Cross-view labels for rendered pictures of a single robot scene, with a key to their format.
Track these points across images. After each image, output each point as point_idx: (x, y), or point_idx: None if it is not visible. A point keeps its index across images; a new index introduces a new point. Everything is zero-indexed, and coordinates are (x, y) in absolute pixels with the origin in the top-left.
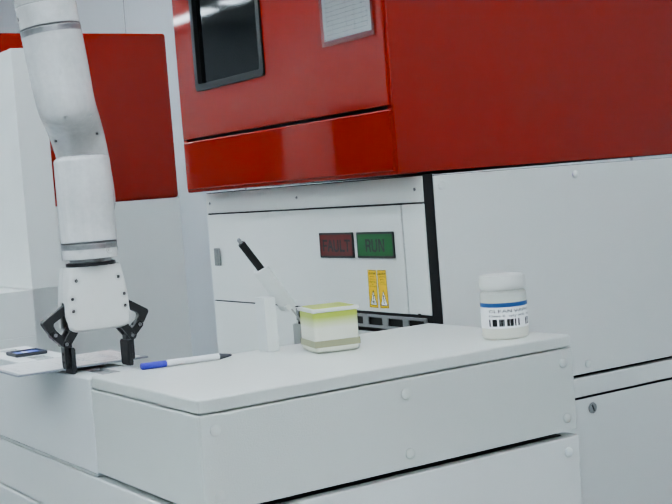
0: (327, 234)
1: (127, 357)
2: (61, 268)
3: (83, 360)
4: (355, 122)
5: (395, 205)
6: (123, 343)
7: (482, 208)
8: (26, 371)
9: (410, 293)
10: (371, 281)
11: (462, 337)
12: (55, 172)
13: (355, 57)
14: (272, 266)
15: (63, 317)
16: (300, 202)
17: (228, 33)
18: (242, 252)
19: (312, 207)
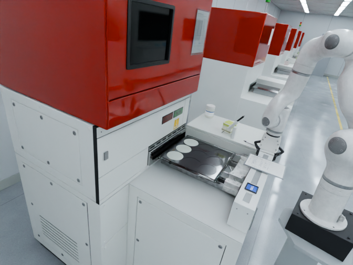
0: (165, 115)
1: (258, 153)
2: (281, 137)
3: (262, 162)
4: (193, 79)
5: (184, 99)
6: (259, 151)
7: None
8: (281, 166)
9: (183, 120)
10: (175, 122)
11: (209, 120)
12: (289, 113)
13: (197, 59)
14: (140, 139)
15: (276, 150)
16: (156, 109)
17: (150, 39)
18: (123, 143)
19: (161, 109)
